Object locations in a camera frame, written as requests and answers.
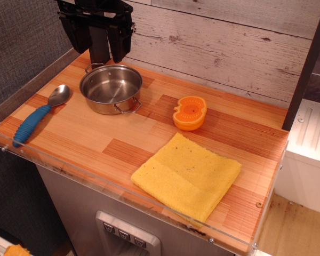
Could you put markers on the orange toy pumpkin half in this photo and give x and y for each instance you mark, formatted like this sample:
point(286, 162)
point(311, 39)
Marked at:
point(190, 113)

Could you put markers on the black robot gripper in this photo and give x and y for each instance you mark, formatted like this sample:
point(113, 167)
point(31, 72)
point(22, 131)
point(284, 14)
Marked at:
point(114, 16)

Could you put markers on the dark vertical post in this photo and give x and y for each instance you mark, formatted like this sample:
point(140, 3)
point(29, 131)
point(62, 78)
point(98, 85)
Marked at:
point(300, 89)
point(99, 51)

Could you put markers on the yellow folded cloth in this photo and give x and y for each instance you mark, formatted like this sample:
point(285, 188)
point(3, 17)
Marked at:
point(187, 178)

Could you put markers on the dark left vertical post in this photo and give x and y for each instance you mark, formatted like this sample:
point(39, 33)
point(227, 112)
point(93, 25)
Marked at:
point(99, 51)

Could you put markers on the grey toy kitchen cabinet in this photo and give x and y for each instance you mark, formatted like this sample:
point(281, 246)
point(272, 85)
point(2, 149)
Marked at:
point(77, 205)

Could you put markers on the silver panel with buttons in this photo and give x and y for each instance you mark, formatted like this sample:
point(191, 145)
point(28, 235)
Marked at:
point(121, 238)

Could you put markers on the stainless steel pot with handles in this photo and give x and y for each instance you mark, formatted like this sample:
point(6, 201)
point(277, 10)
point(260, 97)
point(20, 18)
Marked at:
point(111, 89)

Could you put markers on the metal spoon with blue handle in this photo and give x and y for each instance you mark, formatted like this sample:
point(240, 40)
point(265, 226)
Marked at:
point(59, 96)

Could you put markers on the dark right vertical post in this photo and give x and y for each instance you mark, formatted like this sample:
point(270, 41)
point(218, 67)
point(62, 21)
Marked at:
point(300, 89)

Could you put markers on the yellow object bottom left corner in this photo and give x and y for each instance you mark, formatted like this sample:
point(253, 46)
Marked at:
point(16, 250)

